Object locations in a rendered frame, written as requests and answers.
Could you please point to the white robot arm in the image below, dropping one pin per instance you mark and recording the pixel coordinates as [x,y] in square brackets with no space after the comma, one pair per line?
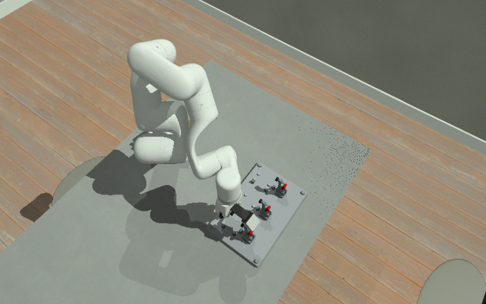
[152,66]

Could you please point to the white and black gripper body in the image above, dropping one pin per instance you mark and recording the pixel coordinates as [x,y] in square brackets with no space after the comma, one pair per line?
[225,209]

